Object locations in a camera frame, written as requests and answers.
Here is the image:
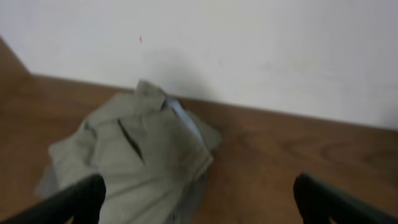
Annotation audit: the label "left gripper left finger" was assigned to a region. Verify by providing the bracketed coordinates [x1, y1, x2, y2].
[1, 174, 106, 224]

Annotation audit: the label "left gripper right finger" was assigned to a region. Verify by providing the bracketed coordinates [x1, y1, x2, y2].
[293, 173, 397, 224]

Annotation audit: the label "khaki green shorts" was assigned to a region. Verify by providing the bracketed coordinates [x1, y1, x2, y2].
[49, 81, 221, 223]

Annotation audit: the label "folded dark grey shorts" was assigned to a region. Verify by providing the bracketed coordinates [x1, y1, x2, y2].
[34, 166, 208, 224]

